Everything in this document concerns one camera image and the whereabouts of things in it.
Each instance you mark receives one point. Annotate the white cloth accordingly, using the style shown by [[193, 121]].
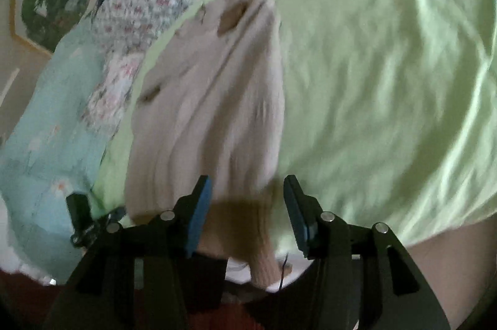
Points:
[[15, 256]]

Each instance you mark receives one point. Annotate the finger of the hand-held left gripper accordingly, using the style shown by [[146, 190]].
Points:
[[79, 213]]

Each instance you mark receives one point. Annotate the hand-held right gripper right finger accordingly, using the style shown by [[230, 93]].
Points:
[[301, 221]]

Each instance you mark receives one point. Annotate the beige knit sweater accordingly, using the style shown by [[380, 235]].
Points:
[[217, 112]]

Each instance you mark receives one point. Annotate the light green bed sheet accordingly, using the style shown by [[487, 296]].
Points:
[[380, 89]]

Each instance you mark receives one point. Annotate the light blue printed blanket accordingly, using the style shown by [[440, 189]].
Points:
[[50, 143]]

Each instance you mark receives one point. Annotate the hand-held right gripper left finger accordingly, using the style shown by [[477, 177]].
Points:
[[201, 215]]

